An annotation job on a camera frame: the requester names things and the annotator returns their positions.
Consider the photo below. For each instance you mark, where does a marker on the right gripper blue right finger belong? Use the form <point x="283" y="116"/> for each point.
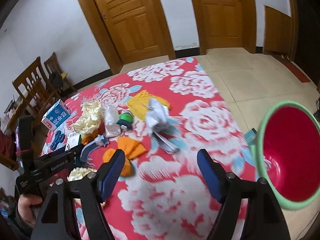
<point x="264" y="217"/>

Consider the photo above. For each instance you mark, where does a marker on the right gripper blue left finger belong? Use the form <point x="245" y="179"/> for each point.
<point x="57" y="216"/>

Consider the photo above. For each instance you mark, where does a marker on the light blue plastic handle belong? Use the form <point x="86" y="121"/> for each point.
<point x="99" y="141"/>

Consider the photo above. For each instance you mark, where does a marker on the cream paper ball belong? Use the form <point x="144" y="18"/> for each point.
<point x="90" y="118"/>

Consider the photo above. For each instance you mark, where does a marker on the left hand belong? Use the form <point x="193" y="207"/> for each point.
<point x="24" y="208"/>

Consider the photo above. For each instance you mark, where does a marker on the small cream paper wad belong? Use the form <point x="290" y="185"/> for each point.
<point x="79" y="173"/>

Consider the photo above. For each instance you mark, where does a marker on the blue fidget spinner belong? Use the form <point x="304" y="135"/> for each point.
<point x="58" y="139"/>

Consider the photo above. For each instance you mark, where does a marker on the blue white milk carton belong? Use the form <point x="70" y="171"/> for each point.
<point x="56" y="115"/>

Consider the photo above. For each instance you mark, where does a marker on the red bin with green rim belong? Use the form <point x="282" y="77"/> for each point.
<point x="286" y="154"/>

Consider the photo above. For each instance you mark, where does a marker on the wooden dining chair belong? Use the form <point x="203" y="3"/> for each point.
<point x="36" y="91"/>

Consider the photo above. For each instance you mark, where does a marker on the teal small box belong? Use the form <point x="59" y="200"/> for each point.
<point x="250" y="136"/>

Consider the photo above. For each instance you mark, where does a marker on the clear plastic wrapper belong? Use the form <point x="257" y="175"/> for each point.
<point x="111" y="117"/>

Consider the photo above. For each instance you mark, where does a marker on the orange wrapper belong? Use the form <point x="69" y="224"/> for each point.
<point x="132" y="148"/>

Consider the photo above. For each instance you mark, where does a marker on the green capped tube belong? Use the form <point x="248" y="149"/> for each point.
<point x="126" y="120"/>

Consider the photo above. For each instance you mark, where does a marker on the yellow knitted cloth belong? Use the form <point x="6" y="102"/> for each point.
<point x="138" y="103"/>

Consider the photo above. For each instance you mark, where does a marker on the white crumpled plastic bag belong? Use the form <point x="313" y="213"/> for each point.
<point x="156" y="120"/>

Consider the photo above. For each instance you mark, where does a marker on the red floral tablecloth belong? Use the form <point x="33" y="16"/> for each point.
<point x="166" y="197"/>

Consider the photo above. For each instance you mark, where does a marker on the red doormat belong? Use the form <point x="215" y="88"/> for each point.
<point x="292" y="68"/>

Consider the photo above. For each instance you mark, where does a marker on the left wooden door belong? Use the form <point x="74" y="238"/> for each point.
<point x="128" y="31"/>

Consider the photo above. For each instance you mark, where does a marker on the low wooden cupboard door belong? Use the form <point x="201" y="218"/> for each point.
<point x="278" y="31"/>

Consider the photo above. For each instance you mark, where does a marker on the right wooden door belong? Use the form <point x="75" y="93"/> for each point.
<point x="226" y="24"/>

